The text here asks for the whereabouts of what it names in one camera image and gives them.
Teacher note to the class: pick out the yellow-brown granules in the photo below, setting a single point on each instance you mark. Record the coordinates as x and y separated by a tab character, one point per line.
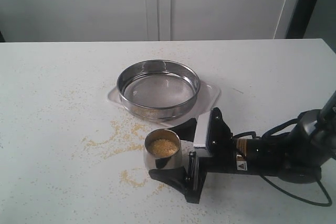
163	148

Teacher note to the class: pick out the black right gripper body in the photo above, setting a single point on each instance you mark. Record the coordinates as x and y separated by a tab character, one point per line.
226	153

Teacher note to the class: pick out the white plastic tray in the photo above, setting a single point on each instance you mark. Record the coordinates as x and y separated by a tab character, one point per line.
206	100

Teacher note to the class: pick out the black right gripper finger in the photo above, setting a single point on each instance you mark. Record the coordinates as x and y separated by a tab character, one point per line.
176	178
186	130

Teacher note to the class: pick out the round stainless steel sieve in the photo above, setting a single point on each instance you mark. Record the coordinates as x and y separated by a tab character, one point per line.
158	90

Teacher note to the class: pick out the stainless steel cup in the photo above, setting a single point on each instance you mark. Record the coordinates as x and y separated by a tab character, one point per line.
153	162

